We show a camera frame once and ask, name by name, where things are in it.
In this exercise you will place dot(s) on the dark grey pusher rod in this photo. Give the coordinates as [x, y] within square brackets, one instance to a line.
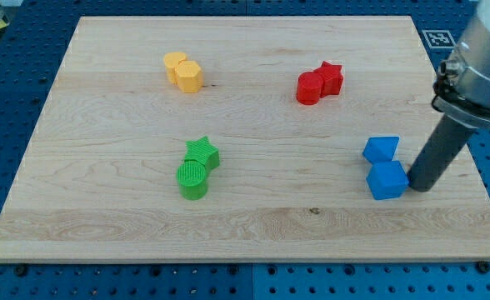
[446, 141]

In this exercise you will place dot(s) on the blue cube block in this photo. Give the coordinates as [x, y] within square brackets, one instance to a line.
[387, 180]

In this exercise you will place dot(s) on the blue triangle block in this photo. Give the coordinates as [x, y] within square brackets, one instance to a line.
[380, 149]

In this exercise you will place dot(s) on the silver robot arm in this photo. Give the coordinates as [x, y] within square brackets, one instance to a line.
[463, 80]

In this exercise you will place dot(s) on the green star block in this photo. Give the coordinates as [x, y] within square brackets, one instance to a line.
[202, 151]

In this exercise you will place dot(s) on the red cylinder block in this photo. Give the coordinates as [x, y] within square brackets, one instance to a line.
[309, 88]

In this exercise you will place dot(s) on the yellow cylinder block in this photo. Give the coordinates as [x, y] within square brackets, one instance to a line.
[171, 61]

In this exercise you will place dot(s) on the wooden board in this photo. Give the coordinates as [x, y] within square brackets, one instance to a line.
[97, 183]

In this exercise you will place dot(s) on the green cylinder block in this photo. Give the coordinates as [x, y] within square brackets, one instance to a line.
[192, 179]

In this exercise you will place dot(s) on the white fiducial marker tag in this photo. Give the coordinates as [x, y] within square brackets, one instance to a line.
[438, 39]

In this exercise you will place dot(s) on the yellow hexagon block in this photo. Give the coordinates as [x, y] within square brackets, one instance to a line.
[189, 76]

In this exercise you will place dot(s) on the red star block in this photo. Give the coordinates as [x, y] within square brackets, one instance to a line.
[332, 77]

